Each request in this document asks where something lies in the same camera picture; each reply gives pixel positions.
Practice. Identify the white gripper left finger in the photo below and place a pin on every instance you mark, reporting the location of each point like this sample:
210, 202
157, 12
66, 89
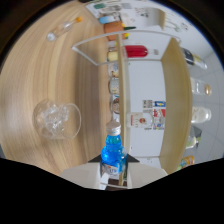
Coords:
83, 175

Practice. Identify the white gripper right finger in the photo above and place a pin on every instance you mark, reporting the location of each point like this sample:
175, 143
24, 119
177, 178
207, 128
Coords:
145, 174

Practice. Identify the blue liquid bottle silver cap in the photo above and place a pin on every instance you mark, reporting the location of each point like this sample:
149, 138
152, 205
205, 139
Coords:
113, 153

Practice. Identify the large clear bottle wooden lid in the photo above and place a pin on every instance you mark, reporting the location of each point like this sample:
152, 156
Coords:
200, 86

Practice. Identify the clear bottle orange cap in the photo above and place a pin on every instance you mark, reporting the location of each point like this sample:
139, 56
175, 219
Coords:
61, 30

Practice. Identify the green cup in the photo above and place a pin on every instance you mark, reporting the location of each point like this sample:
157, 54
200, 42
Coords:
99, 6

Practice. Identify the yellow green can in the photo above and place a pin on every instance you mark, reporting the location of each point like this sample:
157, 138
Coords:
187, 162

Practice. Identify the clear bottle red label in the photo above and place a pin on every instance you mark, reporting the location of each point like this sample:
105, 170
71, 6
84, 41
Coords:
140, 120

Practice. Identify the clear bottle green cap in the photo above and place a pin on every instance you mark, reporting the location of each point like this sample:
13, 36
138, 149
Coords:
192, 142

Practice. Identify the clear glass with ice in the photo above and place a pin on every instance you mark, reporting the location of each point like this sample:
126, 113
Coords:
56, 120

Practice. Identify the white wooden two-tier rack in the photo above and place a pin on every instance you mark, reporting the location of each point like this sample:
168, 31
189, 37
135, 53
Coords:
176, 100

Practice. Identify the yellow mug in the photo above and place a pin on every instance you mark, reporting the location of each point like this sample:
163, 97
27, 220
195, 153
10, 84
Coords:
112, 56

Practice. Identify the red liquid glass bottle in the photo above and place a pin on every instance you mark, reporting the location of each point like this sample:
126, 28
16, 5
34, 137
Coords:
136, 51

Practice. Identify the large black silver can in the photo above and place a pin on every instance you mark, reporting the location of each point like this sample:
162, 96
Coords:
191, 57

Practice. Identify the white tray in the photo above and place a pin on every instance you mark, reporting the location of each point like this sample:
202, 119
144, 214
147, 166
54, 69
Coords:
96, 10

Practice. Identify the wooden wall shelf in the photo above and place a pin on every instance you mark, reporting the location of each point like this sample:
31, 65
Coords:
160, 18

